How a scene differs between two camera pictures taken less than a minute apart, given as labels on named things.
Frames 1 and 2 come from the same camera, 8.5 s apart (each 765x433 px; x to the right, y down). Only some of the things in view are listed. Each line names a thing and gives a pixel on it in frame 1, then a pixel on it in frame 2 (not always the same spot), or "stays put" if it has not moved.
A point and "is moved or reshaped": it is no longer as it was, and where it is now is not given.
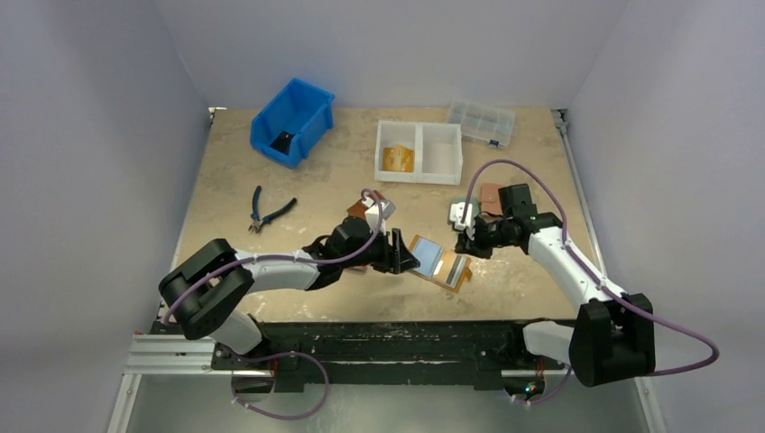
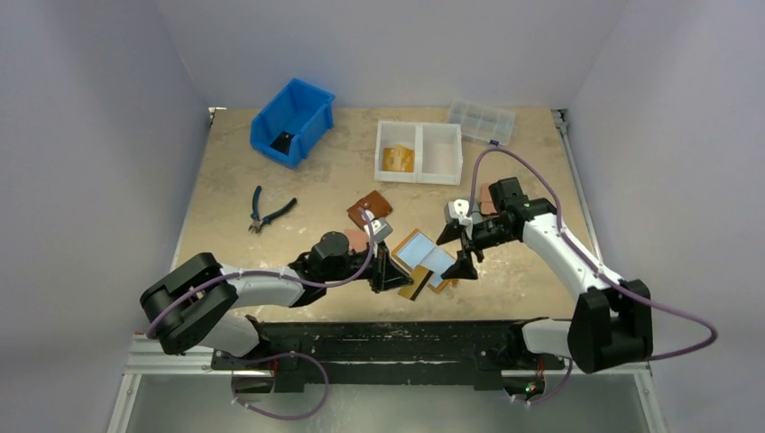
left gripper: (395, 257) → (383, 272)
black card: (282, 142) stays put
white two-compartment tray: (418, 152) stays put
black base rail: (365, 352) stays put
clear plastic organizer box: (488, 124) stays put
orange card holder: (439, 264) is moved or reshaped
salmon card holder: (489, 198) stays put
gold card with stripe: (449, 268) → (420, 275)
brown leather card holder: (359, 207) stays put
